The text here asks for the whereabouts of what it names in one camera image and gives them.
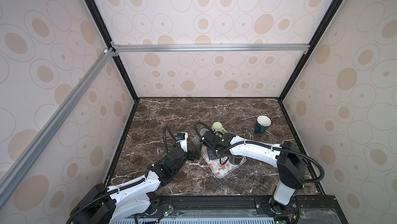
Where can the black metal cup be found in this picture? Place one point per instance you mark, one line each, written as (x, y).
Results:
(236, 160)

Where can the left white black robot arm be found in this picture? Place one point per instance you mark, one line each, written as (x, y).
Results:
(108, 205)

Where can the back aluminium frame bar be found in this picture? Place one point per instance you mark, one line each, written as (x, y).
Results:
(207, 48)

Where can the green circuit board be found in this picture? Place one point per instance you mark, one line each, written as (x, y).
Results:
(165, 210)

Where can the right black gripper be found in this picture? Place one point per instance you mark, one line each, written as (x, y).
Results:
(210, 156)

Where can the floral rectangular serving tray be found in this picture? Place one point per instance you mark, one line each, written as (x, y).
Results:
(218, 166)

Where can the grey ceramic mug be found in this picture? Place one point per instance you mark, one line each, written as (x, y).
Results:
(203, 131)

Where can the aluminium frame bar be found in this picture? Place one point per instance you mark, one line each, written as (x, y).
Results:
(24, 163)
(207, 48)

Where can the left aluminium frame bar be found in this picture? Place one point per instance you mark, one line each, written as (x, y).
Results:
(24, 163)

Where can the light green ceramic mug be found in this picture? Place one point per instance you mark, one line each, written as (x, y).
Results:
(218, 127)

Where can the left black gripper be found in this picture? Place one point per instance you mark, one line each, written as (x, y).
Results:
(196, 156)

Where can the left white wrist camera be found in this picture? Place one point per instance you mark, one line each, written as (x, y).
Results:
(182, 140)

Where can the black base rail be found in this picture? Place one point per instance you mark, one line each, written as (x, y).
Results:
(243, 210)

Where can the dark green ceramic mug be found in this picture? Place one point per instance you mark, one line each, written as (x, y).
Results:
(262, 124)

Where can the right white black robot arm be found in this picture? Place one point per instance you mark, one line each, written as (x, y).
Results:
(295, 168)

